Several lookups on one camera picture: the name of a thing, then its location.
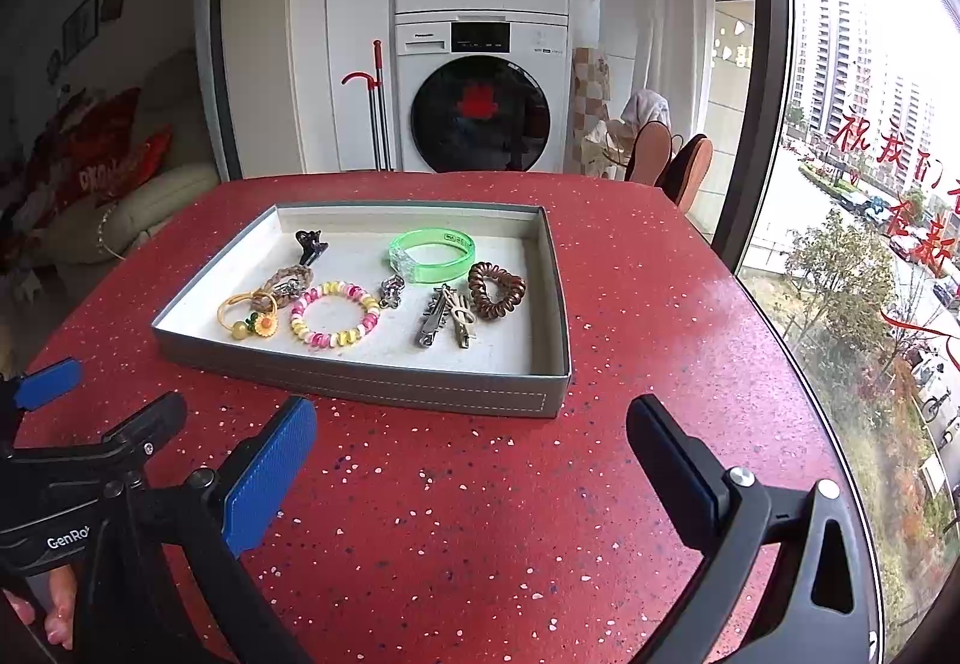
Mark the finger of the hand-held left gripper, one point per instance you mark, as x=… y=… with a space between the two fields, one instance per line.
x=146 y=424
x=49 y=382

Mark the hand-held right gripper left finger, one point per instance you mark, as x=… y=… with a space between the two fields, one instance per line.
x=270 y=476

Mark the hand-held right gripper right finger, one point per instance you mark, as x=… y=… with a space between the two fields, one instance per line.
x=667 y=461

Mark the grey tray box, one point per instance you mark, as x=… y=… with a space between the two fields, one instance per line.
x=450 y=388

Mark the person's left hand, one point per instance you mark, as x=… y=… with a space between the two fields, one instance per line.
x=56 y=626

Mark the cream sofa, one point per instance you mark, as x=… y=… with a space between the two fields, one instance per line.
x=165 y=199

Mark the silver charm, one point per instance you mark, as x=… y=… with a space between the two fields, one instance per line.
x=390 y=292

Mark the silver hair clip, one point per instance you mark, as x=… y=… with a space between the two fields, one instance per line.
x=465 y=330
x=431 y=326

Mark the red printed cushion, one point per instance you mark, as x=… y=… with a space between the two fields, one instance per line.
x=105 y=161

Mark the black hair claw clip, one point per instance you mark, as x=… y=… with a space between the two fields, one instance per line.
x=310 y=244

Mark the cream bag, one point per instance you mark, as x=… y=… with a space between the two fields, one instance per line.
x=600 y=150

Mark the white towel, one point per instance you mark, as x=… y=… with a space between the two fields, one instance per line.
x=646 y=107

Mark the red window decal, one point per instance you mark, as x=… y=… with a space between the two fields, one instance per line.
x=859 y=135

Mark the checkered beige cloth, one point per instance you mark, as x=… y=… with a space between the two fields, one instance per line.
x=591 y=86

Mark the white cabinet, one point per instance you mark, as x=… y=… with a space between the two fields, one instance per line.
x=352 y=33

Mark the white washing machine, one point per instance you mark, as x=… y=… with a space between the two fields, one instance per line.
x=420 y=41

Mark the large dark picture frame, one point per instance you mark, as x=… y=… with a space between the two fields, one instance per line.
x=80 y=27

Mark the small dark picture frame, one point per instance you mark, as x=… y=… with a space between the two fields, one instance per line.
x=112 y=5

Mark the black window frame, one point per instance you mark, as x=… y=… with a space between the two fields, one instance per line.
x=757 y=71

